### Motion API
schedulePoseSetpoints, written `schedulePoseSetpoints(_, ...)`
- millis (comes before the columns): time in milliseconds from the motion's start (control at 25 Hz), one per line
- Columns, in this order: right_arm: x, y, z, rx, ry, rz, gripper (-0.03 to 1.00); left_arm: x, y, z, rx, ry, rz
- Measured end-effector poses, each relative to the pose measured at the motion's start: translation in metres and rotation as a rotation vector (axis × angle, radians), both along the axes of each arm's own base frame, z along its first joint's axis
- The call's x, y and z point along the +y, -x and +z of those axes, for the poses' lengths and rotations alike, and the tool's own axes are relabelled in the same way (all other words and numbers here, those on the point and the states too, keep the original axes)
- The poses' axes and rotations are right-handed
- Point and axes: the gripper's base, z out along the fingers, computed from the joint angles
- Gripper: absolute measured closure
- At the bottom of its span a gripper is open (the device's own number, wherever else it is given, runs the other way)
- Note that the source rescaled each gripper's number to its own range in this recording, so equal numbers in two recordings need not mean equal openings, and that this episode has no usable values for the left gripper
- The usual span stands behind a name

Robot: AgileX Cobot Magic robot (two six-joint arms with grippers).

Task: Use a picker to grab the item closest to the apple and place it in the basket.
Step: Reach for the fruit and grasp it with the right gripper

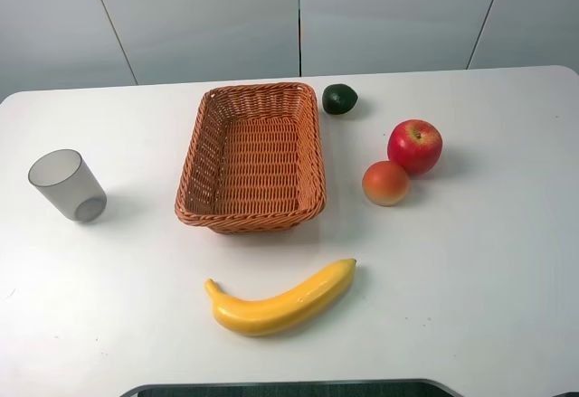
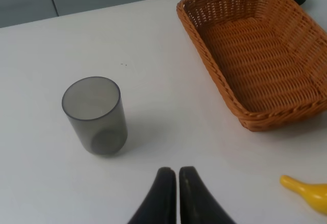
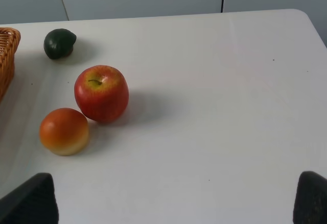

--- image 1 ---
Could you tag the brown wicker basket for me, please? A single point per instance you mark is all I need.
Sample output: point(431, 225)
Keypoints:
point(254, 162)

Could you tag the red apple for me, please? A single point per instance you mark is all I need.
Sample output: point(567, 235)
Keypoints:
point(415, 145)

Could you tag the orange peach fruit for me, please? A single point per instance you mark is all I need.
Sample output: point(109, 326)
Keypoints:
point(385, 183)

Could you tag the yellow plastic banana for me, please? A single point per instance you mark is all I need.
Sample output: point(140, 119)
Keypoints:
point(285, 311)

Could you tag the grey translucent plastic cup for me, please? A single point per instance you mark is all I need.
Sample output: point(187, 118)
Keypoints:
point(65, 180)

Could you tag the dark green avocado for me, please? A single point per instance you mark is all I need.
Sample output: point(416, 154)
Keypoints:
point(338, 99)

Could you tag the dark green chair seat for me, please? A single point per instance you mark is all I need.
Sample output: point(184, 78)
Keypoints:
point(301, 389)

